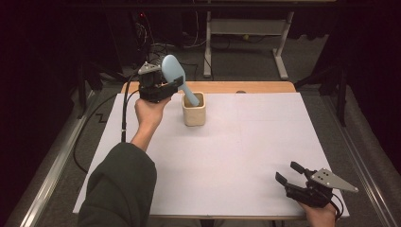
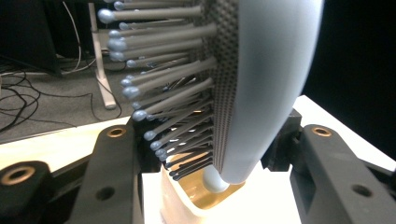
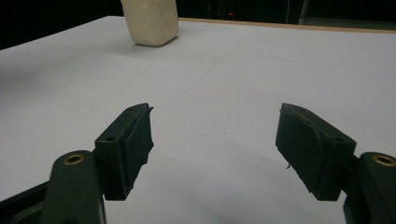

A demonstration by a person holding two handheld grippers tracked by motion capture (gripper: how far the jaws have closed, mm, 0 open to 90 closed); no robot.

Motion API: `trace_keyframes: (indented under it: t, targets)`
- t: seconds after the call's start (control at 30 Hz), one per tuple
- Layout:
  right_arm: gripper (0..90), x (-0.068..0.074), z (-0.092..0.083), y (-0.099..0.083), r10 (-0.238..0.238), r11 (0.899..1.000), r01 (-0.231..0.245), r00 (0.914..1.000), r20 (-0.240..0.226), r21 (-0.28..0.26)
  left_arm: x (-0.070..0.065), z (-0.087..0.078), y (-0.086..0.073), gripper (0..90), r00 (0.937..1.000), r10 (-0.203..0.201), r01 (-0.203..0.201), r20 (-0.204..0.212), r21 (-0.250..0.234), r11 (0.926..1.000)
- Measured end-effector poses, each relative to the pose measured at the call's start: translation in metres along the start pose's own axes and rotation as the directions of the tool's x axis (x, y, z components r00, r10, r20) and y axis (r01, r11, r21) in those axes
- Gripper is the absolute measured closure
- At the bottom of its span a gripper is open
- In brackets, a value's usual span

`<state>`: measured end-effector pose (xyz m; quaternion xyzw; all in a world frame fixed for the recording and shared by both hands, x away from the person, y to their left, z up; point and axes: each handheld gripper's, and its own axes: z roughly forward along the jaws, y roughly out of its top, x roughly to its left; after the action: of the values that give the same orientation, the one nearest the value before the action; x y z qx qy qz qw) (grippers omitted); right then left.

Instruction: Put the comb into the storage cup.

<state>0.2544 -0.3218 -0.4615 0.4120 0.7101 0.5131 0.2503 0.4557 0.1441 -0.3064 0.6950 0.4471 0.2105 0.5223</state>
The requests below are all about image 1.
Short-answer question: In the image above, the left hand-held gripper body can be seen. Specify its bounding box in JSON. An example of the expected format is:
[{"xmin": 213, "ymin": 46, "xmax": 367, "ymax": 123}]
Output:
[{"xmin": 137, "ymin": 61, "xmax": 181, "ymax": 104}]

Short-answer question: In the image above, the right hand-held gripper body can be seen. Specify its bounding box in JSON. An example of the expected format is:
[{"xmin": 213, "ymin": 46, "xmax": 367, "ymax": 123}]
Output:
[{"xmin": 285, "ymin": 167, "xmax": 359, "ymax": 209}]

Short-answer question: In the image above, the light blue rice spoon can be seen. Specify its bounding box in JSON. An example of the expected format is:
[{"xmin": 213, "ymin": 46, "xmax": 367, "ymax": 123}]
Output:
[{"xmin": 161, "ymin": 54, "xmax": 201, "ymax": 107}]

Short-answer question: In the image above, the beige square cup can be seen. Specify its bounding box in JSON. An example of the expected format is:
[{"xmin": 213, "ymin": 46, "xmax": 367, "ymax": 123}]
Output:
[{"xmin": 182, "ymin": 91, "xmax": 207, "ymax": 128}]

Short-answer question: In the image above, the person's left hand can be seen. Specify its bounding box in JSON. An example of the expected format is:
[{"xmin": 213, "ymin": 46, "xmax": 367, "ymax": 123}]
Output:
[{"xmin": 134, "ymin": 96, "xmax": 173, "ymax": 131}]

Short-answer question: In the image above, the person's right hand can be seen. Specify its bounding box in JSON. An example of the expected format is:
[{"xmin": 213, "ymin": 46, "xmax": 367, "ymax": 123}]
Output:
[{"xmin": 298, "ymin": 201, "xmax": 338, "ymax": 227}]

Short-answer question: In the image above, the wooden table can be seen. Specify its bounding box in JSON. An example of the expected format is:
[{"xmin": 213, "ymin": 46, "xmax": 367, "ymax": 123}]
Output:
[{"xmin": 121, "ymin": 80, "xmax": 316, "ymax": 221}]

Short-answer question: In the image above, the white paper sheet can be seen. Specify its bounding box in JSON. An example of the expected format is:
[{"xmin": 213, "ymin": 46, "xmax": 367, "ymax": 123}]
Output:
[{"xmin": 73, "ymin": 92, "xmax": 350, "ymax": 218}]

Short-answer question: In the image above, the black metal stand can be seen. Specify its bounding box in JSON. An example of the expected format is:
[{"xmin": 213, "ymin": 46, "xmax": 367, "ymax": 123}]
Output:
[
  {"xmin": 75, "ymin": 58, "xmax": 127, "ymax": 120},
  {"xmin": 294, "ymin": 61, "xmax": 350, "ymax": 128}
]

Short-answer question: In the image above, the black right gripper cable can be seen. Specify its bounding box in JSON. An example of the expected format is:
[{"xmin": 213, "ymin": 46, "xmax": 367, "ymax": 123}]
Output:
[{"xmin": 330, "ymin": 192, "xmax": 345, "ymax": 221}]

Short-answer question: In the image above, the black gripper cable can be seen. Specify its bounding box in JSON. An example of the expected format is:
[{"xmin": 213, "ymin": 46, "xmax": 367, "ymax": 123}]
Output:
[
  {"xmin": 330, "ymin": 192, "xmax": 345, "ymax": 221},
  {"xmin": 73, "ymin": 71, "xmax": 142, "ymax": 175}
]

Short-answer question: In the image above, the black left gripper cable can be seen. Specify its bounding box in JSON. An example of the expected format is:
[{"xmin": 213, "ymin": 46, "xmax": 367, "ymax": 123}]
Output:
[{"xmin": 73, "ymin": 71, "xmax": 142, "ymax": 175}]

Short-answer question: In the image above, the tangle of floor cables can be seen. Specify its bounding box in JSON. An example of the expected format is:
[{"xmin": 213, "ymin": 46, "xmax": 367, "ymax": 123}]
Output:
[{"xmin": 133, "ymin": 12, "xmax": 209, "ymax": 81}]

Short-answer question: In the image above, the aluminium floor rail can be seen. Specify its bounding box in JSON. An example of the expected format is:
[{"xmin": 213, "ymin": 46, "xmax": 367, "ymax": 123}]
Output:
[
  {"xmin": 18, "ymin": 89, "xmax": 96, "ymax": 227},
  {"xmin": 320, "ymin": 94, "xmax": 401, "ymax": 227}
]

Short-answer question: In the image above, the white metal desk frame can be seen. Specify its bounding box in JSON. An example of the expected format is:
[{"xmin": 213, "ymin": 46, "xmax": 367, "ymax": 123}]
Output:
[{"xmin": 202, "ymin": 10, "xmax": 296, "ymax": 81}]

